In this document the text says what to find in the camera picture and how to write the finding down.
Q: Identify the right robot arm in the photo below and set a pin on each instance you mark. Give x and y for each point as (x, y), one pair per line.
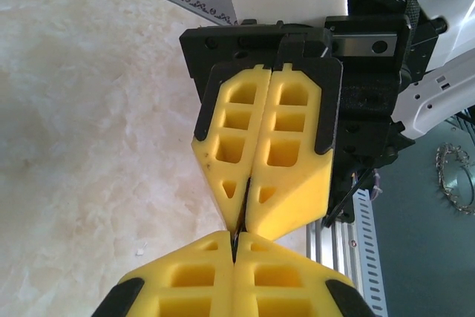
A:
(445, 53)

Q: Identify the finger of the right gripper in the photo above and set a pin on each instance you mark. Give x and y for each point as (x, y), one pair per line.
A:
(311, 191)
(219, 179)

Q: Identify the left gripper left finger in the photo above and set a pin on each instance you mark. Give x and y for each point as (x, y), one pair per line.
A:
(178, 283)

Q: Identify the metal key holder with rings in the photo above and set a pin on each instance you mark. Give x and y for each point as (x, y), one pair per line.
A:
(465, 183)

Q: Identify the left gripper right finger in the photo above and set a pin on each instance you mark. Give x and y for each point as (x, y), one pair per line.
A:
(289, 283)

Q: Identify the grey metal sheet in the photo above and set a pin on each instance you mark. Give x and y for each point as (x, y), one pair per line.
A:
(415, 257)

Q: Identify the aluminium mounting rail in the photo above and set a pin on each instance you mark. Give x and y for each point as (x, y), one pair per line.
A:
(326, 257)

